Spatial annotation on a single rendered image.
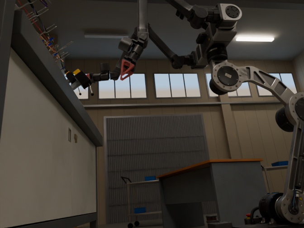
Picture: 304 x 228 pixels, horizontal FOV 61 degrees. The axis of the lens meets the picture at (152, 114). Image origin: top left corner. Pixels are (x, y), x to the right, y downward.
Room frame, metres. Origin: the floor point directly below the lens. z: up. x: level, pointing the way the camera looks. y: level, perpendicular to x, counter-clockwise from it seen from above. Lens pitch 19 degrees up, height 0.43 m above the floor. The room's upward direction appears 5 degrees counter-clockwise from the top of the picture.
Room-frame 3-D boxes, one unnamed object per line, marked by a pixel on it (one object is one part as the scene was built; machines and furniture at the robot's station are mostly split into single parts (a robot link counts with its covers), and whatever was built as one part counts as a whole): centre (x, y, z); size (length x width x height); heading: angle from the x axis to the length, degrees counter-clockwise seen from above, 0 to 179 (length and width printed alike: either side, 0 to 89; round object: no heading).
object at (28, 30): (1.05, 0.33, 0.83); 1.18 x 0.05 x 0.06; 3
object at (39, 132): (0.78, 0.34, 0.60); 0.55 x 0.02 x 0.39; 3
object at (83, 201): (1.33, 0.37, 0.60); 0.55 x 0.03 x 0.39; 3
